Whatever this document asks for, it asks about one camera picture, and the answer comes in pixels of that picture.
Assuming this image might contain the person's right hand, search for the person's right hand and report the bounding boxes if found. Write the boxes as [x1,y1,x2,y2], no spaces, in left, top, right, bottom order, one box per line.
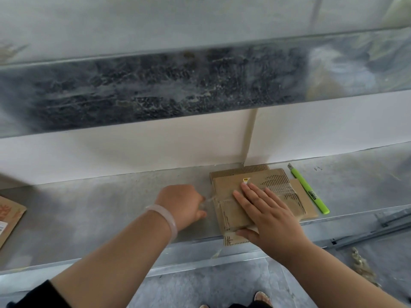
[232,182,314,267]

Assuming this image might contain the person's left hand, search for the person's left hand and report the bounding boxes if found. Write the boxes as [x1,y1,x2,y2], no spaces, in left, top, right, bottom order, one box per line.
[155,184,207,233]

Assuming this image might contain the plain perforated cardboard box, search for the plain perforated cardboard box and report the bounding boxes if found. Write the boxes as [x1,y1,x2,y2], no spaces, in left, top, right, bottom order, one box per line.
[209,164,319,247]

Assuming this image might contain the green utility knife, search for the green utility knife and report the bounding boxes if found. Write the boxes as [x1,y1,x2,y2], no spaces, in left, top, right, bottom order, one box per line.
[287,163,331,215]

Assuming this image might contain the white-labelled cardboard box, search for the white-labelled cardboard box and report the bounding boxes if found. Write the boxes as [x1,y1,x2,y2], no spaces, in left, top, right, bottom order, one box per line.
[0,196,27,249]

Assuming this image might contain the person's left forearm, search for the person's left forearm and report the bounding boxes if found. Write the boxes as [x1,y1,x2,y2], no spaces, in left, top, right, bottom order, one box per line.
[51,210,173,308]

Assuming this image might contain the person's right forearm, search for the person's right forearm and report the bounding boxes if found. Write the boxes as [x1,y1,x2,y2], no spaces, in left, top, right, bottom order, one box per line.
[284,242,408,308]

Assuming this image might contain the person's black trousers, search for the person's black trousers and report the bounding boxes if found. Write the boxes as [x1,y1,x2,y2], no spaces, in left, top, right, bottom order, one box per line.
[229,300,274,308]

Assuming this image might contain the person's black sleeve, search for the person's black sleeve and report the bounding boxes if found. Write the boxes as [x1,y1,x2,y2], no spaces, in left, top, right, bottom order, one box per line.
[6,279,71,308]

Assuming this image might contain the small crumpled tape scrap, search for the small crumpled tape scrap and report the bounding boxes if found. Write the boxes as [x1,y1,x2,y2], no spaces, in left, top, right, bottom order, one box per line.
[0,43,30,63]

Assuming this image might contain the pile of beige paper scraps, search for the pile of beige paper scraps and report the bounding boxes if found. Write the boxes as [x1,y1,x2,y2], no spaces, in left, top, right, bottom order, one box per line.
[350,246,381,287]

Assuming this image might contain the white bangle bracelet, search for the white bangle bracelet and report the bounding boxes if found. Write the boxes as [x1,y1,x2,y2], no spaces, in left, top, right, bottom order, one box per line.
[146,204,178,243]

